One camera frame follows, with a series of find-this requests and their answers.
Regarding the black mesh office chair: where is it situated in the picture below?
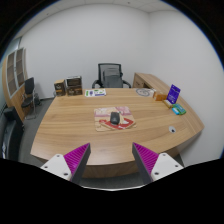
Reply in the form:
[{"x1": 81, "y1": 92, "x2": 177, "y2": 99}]
[{"x1": 91, "y1": 62, "x2": 132, "y2": 90}]

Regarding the open-lid dark brown box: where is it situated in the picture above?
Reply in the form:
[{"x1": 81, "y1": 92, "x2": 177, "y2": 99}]
[{"x1": 65, "y1": 75, "x2": 84, "y2": 97}]

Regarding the round printed white paper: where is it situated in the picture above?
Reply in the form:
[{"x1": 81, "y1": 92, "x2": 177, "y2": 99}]
[{"x1": 135, "y1": 87, "x2": 155, "y2": 98}]

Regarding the black sofa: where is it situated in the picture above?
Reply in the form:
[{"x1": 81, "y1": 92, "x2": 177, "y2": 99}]
[{"x1": 0, "y1": 106, "x2": 25, "y2": 162}]

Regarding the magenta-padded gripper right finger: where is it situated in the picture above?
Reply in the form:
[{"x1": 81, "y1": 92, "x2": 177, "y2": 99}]
[{"x1": 131, "y1": 142, "x2": 184, "y2": 186}]

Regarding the cartoon print mouse pad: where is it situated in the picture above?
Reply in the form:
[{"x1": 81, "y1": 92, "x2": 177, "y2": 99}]
[{"x1": 93, "y1": 106, "x2": 137, "y2": 133}]

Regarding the white leaflet with coloured print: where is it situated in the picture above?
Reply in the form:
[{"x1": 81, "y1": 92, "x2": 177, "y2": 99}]
[{"x1": 84, "y1": 88, "x2": 107, "y2": 98}]

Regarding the wooden shelf unit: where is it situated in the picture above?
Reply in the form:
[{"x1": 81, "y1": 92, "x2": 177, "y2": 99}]
[{"x1": 1, "y1": 47, "x2": 28, "y2": 121}]

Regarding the black visitor chair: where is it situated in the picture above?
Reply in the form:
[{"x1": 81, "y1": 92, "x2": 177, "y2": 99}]
[{"x1": 20, "y1": 77, "x2": 42, "y2": 120}]

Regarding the small orange box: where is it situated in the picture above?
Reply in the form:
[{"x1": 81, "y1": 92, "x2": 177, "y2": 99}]
[{"x1": 152, "y1": 90, "x2": 168, "y2": 102}]

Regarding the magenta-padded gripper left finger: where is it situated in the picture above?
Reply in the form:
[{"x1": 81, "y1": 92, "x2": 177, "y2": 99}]
[{"x1": 40, "y1": 142, "x2": 92, "y2": 186}]

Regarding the wooden side desk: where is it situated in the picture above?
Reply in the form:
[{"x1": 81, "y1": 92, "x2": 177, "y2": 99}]
[{"x1": 132, "y1": 72, "x2": 168, "y2": 93}]

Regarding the black computer mouse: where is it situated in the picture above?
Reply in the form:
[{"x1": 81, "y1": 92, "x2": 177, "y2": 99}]
[{"x1": 109, "y1": 111, "x2": 121, "y2": 126}]

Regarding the small dark brown box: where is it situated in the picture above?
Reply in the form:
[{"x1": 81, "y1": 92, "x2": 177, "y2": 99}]
[{"x1": 53, "y1": 79, "x2": 67, "y2": 98}]

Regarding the teal packet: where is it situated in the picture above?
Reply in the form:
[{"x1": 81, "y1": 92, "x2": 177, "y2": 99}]
[{"x1": 171, "y1": 103, "x2": 187, "y2": 116}]

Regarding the purple sign card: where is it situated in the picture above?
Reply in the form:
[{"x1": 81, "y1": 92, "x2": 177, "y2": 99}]
[{"x1": 166, "y1": 83, "x2": 182, "y2": 105}]

